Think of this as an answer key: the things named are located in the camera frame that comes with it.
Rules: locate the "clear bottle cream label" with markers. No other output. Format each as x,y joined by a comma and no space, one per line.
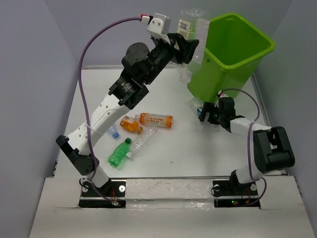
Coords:
193,26

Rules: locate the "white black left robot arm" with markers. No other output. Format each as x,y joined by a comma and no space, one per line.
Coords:
140,67

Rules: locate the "green plastic bottle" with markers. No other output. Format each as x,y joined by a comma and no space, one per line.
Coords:
119,153

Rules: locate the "orange juice bottle yellow cap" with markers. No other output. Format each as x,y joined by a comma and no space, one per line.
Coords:
130,125

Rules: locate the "clear bottle blue white label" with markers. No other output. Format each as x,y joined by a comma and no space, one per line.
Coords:
196,106

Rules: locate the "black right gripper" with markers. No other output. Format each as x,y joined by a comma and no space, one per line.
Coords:
209,107

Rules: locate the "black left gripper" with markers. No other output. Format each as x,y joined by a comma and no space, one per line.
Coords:
187,47

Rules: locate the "orange tea bottle white text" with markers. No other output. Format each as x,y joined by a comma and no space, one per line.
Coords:
156,120

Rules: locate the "clear bottle white cap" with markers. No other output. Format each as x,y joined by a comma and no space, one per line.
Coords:
141,140

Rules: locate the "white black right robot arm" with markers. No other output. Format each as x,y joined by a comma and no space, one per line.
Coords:
268,148

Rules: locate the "green plastic bin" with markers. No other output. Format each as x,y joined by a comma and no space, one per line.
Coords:
234,48

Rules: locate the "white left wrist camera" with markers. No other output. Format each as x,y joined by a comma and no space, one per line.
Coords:
157,25

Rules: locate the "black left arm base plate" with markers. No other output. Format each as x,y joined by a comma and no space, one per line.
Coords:
111,195

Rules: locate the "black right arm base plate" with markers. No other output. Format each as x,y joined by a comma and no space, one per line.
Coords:
228,196

